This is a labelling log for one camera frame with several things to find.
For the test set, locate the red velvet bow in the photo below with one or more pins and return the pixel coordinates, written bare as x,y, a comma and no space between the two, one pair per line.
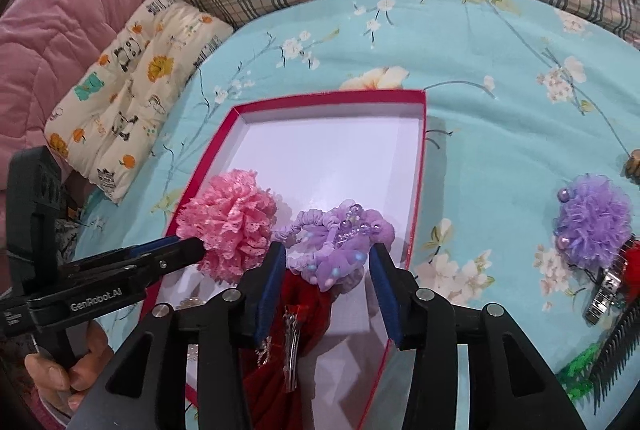
267,392

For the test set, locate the pink quilt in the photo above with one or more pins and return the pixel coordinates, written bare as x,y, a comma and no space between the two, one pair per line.
60,10

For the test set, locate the red cardboard box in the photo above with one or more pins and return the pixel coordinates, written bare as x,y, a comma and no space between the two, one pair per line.
325,150

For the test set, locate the animal print pillow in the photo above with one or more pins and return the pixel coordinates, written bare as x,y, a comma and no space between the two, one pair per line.
140,75

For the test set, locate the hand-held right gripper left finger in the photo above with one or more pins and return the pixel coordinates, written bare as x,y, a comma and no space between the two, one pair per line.
270,295

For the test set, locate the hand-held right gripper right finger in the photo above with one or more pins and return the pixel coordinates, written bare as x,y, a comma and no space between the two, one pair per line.
386,297

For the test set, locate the purple beaded scrunchie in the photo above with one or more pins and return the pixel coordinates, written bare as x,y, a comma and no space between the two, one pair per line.
330,255

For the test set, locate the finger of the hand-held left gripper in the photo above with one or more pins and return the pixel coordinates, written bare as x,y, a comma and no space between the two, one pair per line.
175,257
140,250

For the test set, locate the grey floral cloth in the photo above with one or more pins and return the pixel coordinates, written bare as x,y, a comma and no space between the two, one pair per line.
68,235

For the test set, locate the person's left hand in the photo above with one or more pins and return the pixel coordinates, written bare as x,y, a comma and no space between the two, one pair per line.
52,380

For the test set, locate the black hair comb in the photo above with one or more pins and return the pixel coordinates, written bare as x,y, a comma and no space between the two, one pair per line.
617,350

